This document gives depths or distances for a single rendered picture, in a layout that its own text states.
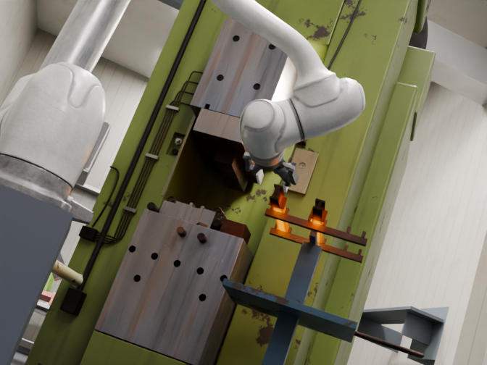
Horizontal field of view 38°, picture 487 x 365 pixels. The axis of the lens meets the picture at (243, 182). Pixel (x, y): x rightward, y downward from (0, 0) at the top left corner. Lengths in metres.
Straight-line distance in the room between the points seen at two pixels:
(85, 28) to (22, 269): 0.60
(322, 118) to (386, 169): 1.57
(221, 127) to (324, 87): 1.09
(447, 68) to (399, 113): 5.11
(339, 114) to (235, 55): 1.22
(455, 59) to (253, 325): 6.21
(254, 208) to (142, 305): 0.80
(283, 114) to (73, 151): 0.50
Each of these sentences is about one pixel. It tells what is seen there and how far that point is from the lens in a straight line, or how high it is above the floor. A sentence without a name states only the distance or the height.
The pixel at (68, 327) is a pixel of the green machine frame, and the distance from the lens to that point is 2.69.
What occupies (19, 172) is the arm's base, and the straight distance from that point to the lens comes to 1.25.
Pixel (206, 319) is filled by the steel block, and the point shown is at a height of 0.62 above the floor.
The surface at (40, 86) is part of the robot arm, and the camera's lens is 1.31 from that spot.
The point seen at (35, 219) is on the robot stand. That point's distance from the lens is 1.22.
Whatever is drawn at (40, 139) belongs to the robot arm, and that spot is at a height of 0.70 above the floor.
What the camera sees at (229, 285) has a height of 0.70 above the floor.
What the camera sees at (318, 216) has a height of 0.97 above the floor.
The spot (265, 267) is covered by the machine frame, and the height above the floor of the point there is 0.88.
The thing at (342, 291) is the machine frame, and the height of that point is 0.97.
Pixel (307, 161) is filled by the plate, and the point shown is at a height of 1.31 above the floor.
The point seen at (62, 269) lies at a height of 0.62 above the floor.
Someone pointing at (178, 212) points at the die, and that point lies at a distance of 2.51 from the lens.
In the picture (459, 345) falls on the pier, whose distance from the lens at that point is 6.69.
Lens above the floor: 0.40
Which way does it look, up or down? 17 degrees up
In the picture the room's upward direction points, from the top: 20 degrees clockwise
